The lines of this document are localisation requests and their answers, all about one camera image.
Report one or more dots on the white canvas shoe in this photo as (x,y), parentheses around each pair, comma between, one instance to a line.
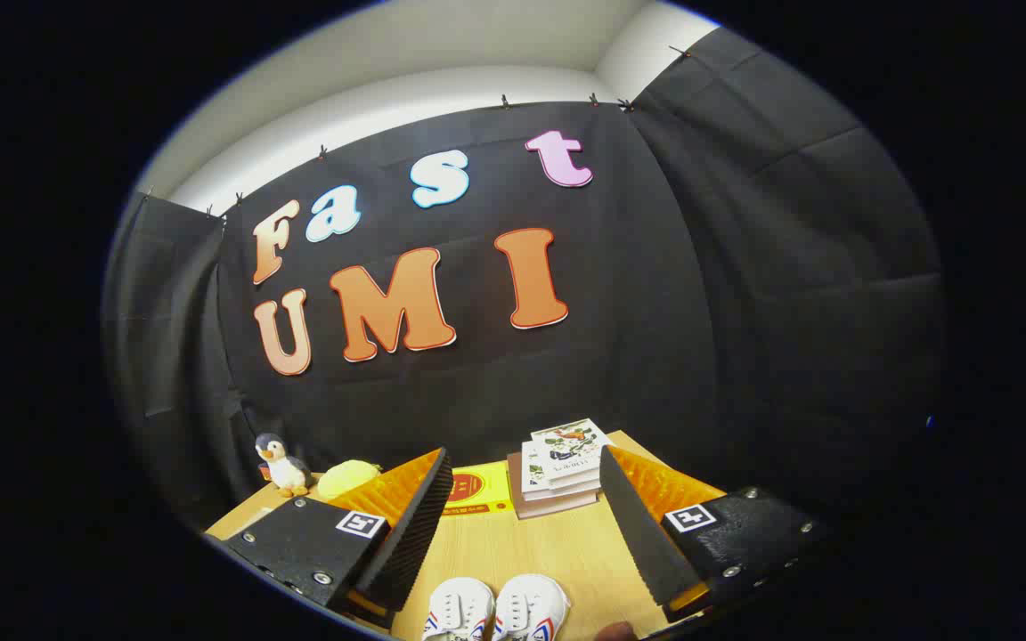
(460,610)
(531,605)

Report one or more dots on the yellow book red label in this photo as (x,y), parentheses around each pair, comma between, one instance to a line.
(477,490)

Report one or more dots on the yellow round plush toy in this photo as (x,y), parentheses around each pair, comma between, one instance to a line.
(346,478)

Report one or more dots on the white illustrated cover book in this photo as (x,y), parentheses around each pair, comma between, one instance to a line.
(571,445)

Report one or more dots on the penguin plush toy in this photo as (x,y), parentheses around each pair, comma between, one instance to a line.
(281,467)

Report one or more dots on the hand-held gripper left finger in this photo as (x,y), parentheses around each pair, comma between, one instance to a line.
(415,525)

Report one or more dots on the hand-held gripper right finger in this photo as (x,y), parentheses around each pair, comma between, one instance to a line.
(642,534)

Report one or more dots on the brown cover book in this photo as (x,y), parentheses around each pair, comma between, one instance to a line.
(540,507)

